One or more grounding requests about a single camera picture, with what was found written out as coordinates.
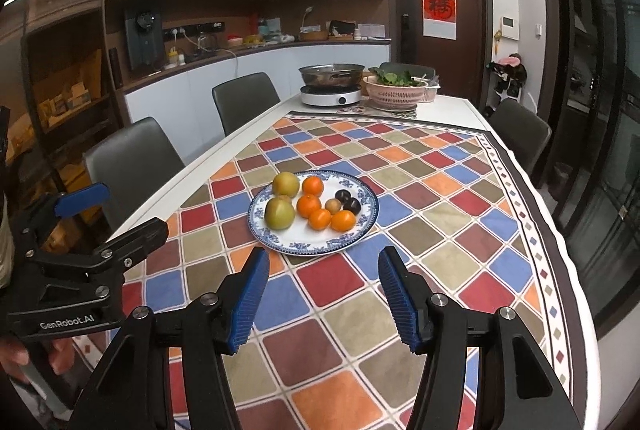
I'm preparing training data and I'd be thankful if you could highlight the colourful checkered tablecloth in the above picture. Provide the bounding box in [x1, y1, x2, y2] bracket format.
[122, 110, 588, 429]

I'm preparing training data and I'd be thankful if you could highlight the clear plastic container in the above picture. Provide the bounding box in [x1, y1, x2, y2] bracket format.
[423, 79, 440, 103]

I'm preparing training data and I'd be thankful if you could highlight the brown kiwi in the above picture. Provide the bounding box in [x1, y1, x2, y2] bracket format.
[326, 198, 342, 214]

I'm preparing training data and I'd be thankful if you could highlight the steel pot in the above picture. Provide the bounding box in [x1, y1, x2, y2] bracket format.
[298, 64, 364, 88]

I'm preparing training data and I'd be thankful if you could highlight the white induction cooker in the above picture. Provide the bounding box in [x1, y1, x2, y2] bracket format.
[300, 86, 361, 108]

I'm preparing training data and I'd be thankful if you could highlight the large orange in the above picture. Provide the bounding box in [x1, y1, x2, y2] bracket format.
[296, 194, 322, 219]

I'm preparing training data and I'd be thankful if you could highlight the person's hand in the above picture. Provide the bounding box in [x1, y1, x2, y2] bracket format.
[0, 331, 76, 386]

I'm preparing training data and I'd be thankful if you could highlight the red white door poster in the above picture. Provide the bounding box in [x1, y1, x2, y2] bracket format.
[421, 0, 457, 41]

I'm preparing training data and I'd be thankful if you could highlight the dark plum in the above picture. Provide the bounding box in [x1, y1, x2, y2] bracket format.
[343, 197, 361, 216]
[335, 190, 352, 204]

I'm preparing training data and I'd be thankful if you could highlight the grey chair far left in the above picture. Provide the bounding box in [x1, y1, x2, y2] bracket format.
[212, 72, 280, 135]

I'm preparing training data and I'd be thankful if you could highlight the small orange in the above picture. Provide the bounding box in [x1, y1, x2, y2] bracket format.
[331, 210, 357, 233]

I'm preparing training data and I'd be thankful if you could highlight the yellow pear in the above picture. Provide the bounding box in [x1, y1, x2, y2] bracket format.
[271, 171, 300, 198]

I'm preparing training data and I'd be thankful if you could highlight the green apple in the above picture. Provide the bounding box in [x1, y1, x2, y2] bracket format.
[264, 196, 296, 231]

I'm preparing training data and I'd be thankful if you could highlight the grey chair right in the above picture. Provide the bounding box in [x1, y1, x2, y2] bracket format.
[488, 98, 552, 176]

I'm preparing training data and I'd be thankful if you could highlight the blue white porcelain plate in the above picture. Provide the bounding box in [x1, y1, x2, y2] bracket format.
[247, 170, 380, 258]

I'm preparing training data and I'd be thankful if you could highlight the grey chair near left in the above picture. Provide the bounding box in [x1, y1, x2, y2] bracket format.
[84, 117, 184, 232]

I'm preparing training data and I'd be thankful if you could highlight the black water dispenser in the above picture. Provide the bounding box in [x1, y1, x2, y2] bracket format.
[125, 10, 165, 70]

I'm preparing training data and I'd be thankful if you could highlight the pink basket with greens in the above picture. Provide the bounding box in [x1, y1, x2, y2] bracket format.
[362, 64, 435, 112]

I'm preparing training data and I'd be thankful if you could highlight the grey chair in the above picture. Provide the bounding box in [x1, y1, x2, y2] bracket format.
[488, 98, 552, 176]
[212, 72, 280, 135]
[84, 117, 184, 232]

